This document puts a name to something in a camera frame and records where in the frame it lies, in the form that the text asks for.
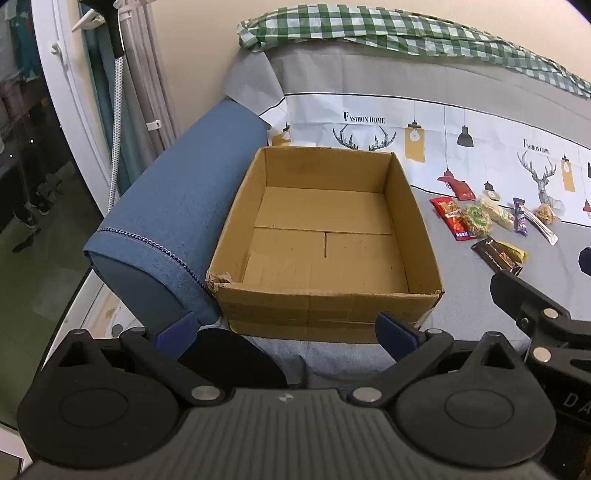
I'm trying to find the white door frame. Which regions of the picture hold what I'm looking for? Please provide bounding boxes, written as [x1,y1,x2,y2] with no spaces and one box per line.
[32,0,121,217]

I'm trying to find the round green label rice cracker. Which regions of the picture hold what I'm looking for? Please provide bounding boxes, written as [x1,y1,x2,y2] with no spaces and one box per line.
[462,203,494,239]

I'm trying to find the green checked cloth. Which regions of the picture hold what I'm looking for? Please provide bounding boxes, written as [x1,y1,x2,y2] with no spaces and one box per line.
[236,4,591,100]

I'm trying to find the dark brown chocolate packet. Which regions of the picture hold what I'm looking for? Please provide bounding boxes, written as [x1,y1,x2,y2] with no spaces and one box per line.
[471,237,525,277]

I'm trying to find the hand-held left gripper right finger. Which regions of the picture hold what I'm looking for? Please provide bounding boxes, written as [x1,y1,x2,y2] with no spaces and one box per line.
[348,312,530,408]

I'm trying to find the brown cardboard box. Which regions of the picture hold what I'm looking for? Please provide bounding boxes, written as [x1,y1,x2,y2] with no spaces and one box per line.
[205,146,445,344]

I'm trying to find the puffed rice bar packet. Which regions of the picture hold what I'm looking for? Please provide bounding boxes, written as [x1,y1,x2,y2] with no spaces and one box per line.
[478,196,517,232]

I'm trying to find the grey deer print bedsheet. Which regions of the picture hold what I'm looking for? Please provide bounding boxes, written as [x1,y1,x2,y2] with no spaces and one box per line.
[224,39,591,388]

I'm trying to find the purple candy bar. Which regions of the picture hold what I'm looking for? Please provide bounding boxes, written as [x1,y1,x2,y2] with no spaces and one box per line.
[512,198,529,237]

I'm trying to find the white plastic hanger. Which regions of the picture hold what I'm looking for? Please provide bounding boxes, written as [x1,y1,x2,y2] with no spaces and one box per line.
[71,0,153,33]

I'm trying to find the grey curtain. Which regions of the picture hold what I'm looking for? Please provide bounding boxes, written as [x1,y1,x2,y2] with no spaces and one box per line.
[115,0,178,195]

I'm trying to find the teal curtain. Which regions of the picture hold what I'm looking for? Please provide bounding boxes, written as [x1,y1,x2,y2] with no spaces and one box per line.
[84,23,117,185]

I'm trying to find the black garment steamer with hose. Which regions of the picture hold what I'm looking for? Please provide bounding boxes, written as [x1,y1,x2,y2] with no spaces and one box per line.
[78,0,127,213]

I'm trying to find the small yellow snack packet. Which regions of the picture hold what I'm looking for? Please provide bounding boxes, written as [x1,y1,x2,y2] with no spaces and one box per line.
[501,244,528,266]

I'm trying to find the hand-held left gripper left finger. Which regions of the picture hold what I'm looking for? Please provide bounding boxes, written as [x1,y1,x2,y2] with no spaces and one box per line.
[44,313,230,409]

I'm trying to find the silver snack packet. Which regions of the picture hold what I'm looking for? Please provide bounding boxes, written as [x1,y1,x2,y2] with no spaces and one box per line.
[531,208,559,246]

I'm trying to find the long red snack packet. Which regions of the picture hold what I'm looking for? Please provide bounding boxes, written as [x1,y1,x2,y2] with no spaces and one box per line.
[445,213,472,242]

